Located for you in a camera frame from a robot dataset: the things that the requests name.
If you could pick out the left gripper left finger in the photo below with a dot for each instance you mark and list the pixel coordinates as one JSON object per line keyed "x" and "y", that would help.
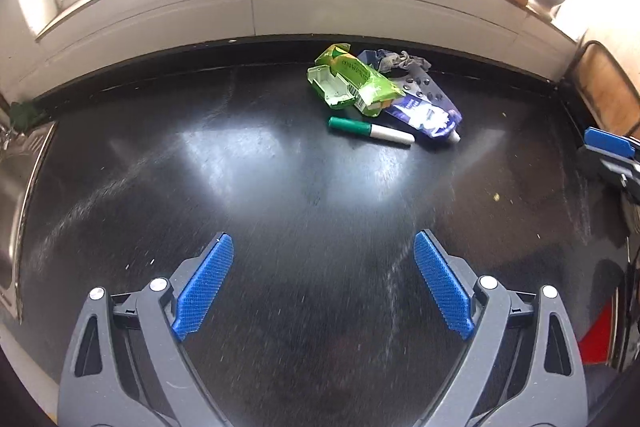
{"x": 126, "y": 364}

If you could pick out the green white marker pen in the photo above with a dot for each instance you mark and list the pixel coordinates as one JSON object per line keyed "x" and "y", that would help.
{"x": 373, "y": 131}

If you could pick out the green cloth by sink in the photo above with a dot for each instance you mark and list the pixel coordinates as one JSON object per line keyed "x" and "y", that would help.
{"x": 25, "y": 115}

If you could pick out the stainless steel sink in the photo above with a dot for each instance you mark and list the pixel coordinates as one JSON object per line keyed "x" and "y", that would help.
{"x": 21, "y": 160}

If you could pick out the wooden cutting board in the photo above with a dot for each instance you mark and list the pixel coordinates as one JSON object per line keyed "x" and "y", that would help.
{"x": 607, "y": 91}

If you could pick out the grey crumpled wrapper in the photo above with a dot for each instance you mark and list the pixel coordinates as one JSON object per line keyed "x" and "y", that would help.
{"x": 388, "y": 60}

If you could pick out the small green plastic tray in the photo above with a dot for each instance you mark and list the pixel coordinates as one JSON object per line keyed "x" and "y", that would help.
{"x": 333, "y": 89}

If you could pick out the green carton box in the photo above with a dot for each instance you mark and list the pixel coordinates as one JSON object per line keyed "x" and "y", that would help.
{"x": 370, "y": 90}

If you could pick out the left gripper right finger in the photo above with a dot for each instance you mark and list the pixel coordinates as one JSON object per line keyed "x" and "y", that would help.
{"x": 545, "y": 384}

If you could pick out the red cabinet front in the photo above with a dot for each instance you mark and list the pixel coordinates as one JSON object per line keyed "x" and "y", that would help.
{"x": 596, "y": 347}

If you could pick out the blue white pouch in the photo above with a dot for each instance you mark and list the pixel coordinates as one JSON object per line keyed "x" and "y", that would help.
{"x": 425, "y": 108}

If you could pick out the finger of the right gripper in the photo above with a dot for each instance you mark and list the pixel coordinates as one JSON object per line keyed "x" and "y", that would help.
{"x": 613, "y": 159}

